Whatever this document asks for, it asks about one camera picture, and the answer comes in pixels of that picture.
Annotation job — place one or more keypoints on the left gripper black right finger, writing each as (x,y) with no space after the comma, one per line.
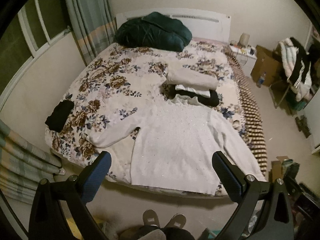
(275,220)

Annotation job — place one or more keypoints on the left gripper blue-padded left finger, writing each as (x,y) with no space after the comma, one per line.
(47,220)

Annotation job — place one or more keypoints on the white beaded sweater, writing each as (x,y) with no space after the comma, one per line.
(174,147)

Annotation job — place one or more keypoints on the chair with piled clothes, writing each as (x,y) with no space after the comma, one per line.
(293,83)

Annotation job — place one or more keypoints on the small open cardboard box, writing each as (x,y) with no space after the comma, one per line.
(284,166)

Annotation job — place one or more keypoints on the right grey slipper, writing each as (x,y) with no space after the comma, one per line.
(177,221)

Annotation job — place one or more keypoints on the grey slipper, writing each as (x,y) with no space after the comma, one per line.
(150,218)
(177,221)

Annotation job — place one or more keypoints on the small black cloth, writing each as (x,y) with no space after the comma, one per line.
(59,116)

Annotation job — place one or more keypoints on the left grey slipper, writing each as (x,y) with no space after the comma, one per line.
(150,218)

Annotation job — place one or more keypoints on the brown checkered bed mat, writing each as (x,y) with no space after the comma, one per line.
(253,134)

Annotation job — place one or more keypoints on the plastic water bottle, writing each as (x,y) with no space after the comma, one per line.
(261,80)

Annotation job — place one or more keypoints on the folded white garment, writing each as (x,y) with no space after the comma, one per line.
(203,93)

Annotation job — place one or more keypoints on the floral bed blanket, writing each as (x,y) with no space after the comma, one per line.
(120,82)

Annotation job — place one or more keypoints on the brown cardboard box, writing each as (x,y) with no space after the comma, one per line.
(267,64)

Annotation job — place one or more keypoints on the folded beige garment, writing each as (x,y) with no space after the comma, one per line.
(191,78)

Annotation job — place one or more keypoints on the folded black garment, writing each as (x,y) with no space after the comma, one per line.
(212,101)

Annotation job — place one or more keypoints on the white nightstand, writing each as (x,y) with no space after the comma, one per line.
(246,57)

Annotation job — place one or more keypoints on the beige bedside lamp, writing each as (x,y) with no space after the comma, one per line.
(244,39)

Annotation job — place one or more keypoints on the green striped curtain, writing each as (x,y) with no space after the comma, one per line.
(93,24)

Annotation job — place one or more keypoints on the white headboard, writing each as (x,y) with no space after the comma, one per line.
(202,23)

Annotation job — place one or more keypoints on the dark green pillow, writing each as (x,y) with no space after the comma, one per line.
(154,30)

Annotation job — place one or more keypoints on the window frame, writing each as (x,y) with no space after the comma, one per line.
(38,25)

